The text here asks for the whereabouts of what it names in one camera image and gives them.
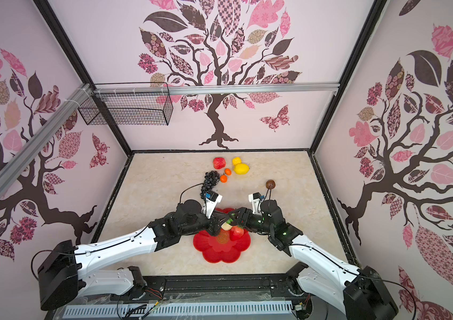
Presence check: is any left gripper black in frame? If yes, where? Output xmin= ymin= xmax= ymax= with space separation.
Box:
xmin=180 ymin=210 xmax=230 ymax=237

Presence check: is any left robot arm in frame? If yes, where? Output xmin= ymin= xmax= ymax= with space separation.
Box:
xmin=36 ymin=200 xmax=229 ymax=311

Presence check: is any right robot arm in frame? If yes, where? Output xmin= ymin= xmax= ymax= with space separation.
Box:
xmin=229 ymin=200 xmax=399 ymax=319

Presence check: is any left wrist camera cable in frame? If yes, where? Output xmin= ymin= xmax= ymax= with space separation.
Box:
xmin=178 ymin=183 xmax=207 ymax=205

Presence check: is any black wire basket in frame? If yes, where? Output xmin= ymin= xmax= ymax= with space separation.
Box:
xmin=78 ymin=82 xmax=174 ymax=126

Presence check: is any white slotted cable duct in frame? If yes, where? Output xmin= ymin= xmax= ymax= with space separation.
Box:
xmin=55 ymin=301 xmax=294 ymax=319

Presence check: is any brown round fruit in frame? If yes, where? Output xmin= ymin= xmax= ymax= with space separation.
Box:
xmin=266 ymin=179 xmax=276 ymax=190

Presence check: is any aluminium rail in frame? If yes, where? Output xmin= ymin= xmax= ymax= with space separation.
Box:
xmin=94 ymin=82 xmax=340 ymax=95
xmin=0 ymin=83 xmax=92 ymax=197

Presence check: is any aluminium rail left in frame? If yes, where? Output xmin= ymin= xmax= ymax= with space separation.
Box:
xmin=0 ymin=83 xmax=92 ymax=197

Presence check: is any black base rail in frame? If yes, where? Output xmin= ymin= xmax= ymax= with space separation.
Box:
xmin=44 ymin=271 xmax=391 ymax=320

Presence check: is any small yellow fruit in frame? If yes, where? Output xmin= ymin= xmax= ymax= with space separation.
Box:
xmin=232 ymin=157 xmax=242 ymax=166

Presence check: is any yellow lemon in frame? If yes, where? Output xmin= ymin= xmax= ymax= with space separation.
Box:
xmin=234 ymin=163 xmax=250 ymax=175

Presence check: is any black grape bunch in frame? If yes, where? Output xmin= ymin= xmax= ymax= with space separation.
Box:
xmin=200 ymin=171 xmax=220 ymax=199

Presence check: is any red flower-shaped bowl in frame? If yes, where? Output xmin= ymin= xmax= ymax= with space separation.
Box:
xmin=193 ymin=228 xmax=251 ymax=263

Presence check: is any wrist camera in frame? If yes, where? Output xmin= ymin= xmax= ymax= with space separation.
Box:
xmin=249 ymin=192 xmax=264 ymax=215
xmin=202 ymin=191 xmax=222 ymax=219

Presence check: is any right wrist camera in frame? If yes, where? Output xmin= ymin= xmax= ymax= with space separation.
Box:
xmin=249 ymin=192 xmax=264 ymax=215

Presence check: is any aluminium rail back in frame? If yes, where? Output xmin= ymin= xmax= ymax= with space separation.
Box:
xmin=94 ymin=82 xmax=340 ymax=95

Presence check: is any red strawberry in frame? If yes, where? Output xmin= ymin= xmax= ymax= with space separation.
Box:
xmin=229 ymin=226 xmax=245 ymax=241

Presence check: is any cream pear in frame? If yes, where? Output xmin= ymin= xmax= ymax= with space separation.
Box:
xmin=221 ymin=223 xmax=233 ymax=231

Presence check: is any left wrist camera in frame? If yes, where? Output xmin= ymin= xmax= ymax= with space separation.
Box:
xmin=202 ymin=191 xmax=222 ymax=219

